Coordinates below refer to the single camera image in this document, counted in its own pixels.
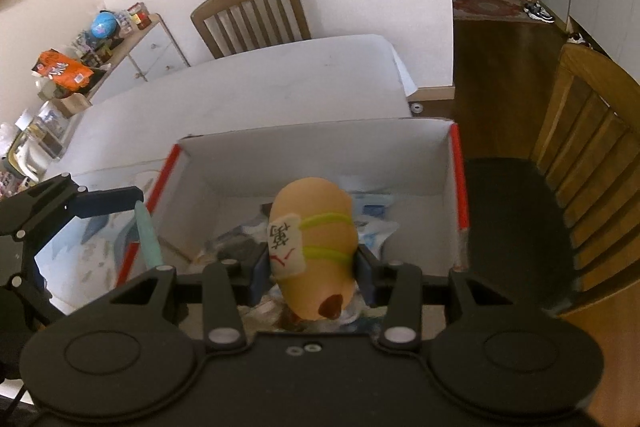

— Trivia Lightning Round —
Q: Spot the wooden chair black cushion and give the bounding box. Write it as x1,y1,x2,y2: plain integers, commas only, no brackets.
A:
460,43,640,315

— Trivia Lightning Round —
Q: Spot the red-lid sauce jar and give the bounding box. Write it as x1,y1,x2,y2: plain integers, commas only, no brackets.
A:
127,3,152,30

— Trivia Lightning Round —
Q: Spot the orange snack bag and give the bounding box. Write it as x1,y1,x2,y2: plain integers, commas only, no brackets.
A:
31,50,94,90

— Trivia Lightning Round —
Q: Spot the blue globe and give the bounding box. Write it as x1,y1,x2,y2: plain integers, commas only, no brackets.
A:
91,11,120,38

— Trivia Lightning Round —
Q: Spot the red cardboard shoebox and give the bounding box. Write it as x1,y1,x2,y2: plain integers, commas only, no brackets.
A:
116,117,471,333

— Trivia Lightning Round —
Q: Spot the pair of dark sneakers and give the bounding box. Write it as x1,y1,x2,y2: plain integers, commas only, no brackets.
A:
524,2,556,24

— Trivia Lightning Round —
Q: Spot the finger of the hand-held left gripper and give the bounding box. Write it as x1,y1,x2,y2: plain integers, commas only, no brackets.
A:
0,174,146,240
9,237,67,329

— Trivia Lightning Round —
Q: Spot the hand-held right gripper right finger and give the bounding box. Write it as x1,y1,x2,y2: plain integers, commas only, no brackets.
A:
354,247,556,353

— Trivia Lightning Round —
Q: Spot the red patterned rug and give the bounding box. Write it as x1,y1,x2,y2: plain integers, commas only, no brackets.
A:
452,0,523,20

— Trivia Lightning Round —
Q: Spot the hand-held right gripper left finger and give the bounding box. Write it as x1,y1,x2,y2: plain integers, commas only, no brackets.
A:
65,252,273,350

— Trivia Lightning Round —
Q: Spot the white side cabinet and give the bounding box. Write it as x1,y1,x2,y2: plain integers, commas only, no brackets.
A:
75,13,192,108

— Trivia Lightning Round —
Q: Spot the yellow plush toy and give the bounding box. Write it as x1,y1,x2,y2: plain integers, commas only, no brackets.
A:
269,177,358,322

